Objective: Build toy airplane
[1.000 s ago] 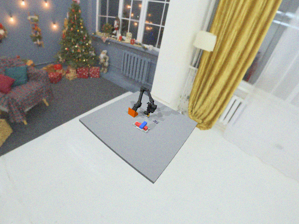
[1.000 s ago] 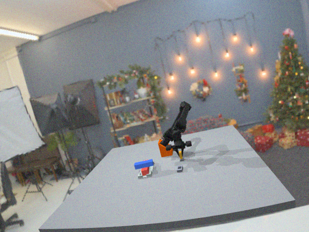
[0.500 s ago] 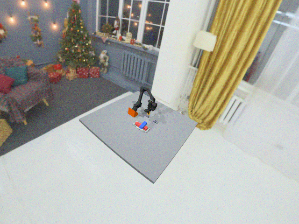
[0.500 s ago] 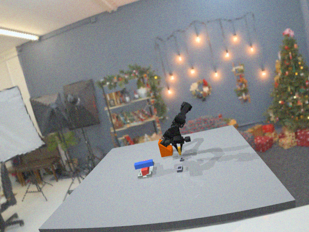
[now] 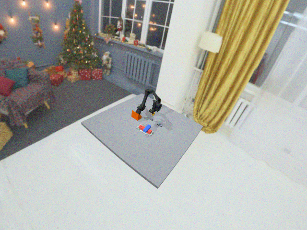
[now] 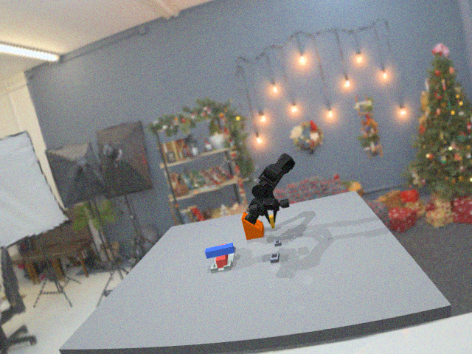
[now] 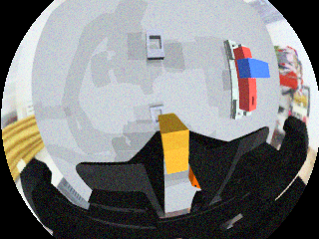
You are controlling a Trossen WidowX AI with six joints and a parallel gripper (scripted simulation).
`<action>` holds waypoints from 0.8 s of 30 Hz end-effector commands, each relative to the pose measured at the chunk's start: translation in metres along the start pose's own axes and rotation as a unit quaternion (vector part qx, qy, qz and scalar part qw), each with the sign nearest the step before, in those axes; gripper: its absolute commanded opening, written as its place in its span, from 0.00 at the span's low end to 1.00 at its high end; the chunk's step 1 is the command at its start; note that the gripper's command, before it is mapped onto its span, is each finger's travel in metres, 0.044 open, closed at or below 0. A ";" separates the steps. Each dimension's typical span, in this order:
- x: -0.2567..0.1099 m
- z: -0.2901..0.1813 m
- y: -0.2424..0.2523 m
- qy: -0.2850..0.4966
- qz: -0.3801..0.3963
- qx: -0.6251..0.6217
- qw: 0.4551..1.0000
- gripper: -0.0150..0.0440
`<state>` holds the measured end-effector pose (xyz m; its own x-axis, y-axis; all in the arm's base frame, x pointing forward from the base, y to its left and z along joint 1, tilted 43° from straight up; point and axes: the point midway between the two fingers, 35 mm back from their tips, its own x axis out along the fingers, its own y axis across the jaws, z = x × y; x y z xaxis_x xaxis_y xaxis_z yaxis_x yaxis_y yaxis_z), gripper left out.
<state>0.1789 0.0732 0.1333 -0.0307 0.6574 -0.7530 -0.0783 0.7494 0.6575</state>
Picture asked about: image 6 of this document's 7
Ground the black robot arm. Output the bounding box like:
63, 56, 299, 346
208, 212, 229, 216
244, 153, 295, 225

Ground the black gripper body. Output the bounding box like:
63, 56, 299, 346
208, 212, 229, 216
249, 191, 289, 214

